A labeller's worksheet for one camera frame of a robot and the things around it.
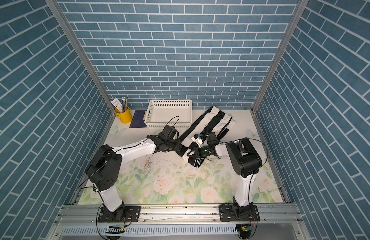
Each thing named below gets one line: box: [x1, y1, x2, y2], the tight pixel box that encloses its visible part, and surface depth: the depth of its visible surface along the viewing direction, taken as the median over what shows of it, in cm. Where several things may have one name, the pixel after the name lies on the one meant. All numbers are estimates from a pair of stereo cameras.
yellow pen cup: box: [115, 106, 133, 124], surface depth 108 cm
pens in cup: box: [121, 96, 128, 113], surface depth 107 cm
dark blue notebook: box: [129, 110, 147, 128], surface depth 116 cm
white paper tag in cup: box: [110, 97, 123, 113], surface depth 107 cm
